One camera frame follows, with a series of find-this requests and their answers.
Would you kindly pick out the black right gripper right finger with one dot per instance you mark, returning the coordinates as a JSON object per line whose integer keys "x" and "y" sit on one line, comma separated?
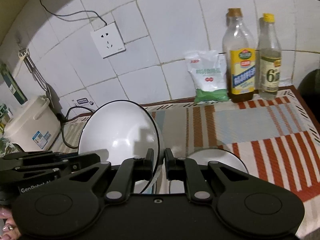
{"x": 187, "y": 170}

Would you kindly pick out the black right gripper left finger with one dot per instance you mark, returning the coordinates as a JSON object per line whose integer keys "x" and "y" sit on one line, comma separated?
{"x": 129, "y": 172}

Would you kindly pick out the white bowl black rim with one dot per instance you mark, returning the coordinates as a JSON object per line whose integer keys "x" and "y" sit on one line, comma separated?
{"x": 120, "y": 130}

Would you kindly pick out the person's left hand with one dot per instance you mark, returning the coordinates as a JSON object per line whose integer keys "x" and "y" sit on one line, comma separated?
{"x": 10, "y": 230}

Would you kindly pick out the white rice cooker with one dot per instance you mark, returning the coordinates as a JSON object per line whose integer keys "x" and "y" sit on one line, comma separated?
{"x": 34, "y": 127}

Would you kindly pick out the striped woven table mat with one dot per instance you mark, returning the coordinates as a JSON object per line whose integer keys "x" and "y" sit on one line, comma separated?
{"x": 277, "y": 141}

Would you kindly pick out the white green salt bag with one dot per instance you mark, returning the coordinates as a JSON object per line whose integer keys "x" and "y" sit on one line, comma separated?
{"x": 208, "y": 73}

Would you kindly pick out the hanging metal utensil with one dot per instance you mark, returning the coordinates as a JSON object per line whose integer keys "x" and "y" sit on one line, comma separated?
{"x": 24, "y": 55}

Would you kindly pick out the cooking wine bottle yellow label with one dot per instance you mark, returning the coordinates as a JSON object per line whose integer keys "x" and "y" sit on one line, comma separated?
{"x": 239, "y": 47}

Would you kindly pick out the vinegar bottle yellow cap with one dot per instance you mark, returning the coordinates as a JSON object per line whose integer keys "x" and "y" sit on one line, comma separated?
{"x": 269, "y": 58}

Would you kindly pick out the black wok with lid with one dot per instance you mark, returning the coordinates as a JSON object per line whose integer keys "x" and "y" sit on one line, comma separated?
{"x": 309, "y": 90}

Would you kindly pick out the blue wall sticker label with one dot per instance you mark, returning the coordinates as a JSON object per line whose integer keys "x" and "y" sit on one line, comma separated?
{"x": 84, "y": 102}

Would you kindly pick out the white wall socket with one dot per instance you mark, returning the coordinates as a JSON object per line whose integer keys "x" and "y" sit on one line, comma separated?
{"x": 108, "y": 40}

